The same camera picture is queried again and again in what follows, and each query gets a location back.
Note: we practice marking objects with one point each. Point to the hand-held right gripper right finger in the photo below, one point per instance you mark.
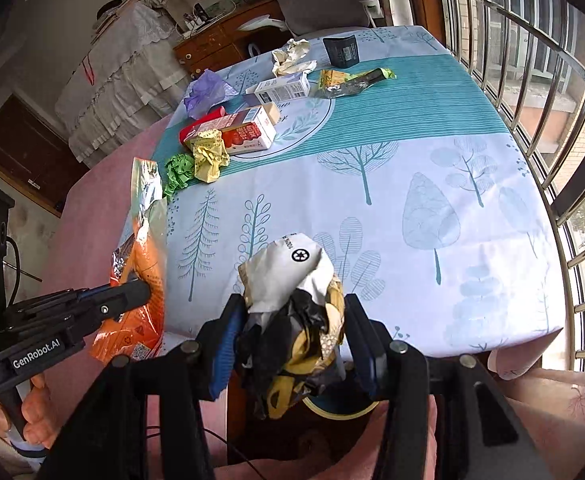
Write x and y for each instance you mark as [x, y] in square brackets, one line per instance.
[365, 360]

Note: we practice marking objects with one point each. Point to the metal window grille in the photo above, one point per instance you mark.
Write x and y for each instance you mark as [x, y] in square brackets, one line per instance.
[580, 185]

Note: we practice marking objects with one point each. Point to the red and white carton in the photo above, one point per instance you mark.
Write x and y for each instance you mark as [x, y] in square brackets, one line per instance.
[247, 137]

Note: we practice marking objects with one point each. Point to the person's left hand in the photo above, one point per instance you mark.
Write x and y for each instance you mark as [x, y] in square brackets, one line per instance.
[35, 410]

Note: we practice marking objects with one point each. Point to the pink printed cloth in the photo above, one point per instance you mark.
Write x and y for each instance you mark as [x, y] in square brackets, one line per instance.
[557, 410]

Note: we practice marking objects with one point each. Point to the white and blue box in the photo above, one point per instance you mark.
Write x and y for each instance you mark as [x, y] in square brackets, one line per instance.
[282, 91]

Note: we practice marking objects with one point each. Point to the yellow green wrapper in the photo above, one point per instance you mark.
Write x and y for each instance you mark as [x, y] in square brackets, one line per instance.
[332, 80]

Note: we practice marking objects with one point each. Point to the yellow crumpled paper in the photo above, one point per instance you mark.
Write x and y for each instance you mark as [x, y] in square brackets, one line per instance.
[210, 157]

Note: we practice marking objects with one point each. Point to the dark wooden door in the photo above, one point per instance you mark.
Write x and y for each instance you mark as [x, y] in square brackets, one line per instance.
[17, 155]

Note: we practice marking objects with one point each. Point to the white crumpled paper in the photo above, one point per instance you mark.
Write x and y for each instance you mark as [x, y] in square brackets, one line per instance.
[292, 52]

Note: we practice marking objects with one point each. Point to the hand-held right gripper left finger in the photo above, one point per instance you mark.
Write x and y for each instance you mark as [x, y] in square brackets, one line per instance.
[225, 355]

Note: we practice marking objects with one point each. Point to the black packet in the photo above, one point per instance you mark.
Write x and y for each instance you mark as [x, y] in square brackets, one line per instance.
[341, 51]

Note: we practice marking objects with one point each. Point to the green crumpled paper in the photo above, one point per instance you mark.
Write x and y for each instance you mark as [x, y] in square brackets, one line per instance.
[178, 172]

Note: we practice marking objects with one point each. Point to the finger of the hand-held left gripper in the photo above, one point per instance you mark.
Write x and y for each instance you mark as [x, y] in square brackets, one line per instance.
[125, 300]
[100, 291]

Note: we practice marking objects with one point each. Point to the tree print tablecloth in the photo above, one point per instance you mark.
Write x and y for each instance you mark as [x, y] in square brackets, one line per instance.
[397, 135]

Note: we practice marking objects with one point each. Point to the white black yellow wrapper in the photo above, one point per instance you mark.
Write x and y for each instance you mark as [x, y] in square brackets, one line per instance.
[292, 270]

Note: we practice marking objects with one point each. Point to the white lace covered furniture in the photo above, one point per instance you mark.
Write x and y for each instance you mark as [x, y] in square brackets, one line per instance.
[117, 75]

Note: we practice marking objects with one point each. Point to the dark round object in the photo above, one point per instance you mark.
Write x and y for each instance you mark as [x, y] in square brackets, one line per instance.
[112, 8]

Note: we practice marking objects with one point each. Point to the red can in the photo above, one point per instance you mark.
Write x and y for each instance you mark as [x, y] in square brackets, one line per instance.
[195, 130]

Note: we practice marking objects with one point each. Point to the brown wooden window frame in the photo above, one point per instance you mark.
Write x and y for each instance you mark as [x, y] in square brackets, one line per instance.
[425, 0]

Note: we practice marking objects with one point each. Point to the purple plastic bag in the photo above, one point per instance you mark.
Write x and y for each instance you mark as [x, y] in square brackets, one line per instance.
[205, 92]

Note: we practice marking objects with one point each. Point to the wooden desk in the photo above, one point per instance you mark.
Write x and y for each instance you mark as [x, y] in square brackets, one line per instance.
[212, 47]

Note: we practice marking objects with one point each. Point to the orange foil snack bag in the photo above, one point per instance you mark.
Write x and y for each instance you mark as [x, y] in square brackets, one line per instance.
[147, 265]

